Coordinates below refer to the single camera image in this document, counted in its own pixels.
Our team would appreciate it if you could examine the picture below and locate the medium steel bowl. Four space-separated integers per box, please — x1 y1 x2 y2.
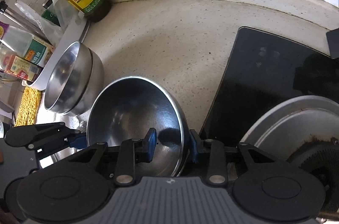
44 42 93 113

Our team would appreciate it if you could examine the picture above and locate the black glass stove top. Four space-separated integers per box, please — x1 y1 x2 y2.
200 26 338 146

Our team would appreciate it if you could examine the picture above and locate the white round tray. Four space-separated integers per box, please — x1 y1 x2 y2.
22 0 90 91

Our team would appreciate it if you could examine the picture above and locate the small steel bowl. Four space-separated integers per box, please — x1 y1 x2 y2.
64 50 104 117

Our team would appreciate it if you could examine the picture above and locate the yellow chenille mat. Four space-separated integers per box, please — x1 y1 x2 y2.
14 87 42 127

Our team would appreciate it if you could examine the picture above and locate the red yellow label bottle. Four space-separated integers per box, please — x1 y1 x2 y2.
1 47 43 82

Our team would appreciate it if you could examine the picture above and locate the green label sauce bottle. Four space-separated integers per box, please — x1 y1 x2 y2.
1 22 54 67

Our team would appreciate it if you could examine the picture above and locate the clear plastic bag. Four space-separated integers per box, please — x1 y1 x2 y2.
15 0 86 46

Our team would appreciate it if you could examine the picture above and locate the large steel bowl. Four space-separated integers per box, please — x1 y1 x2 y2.
86 76 189 176

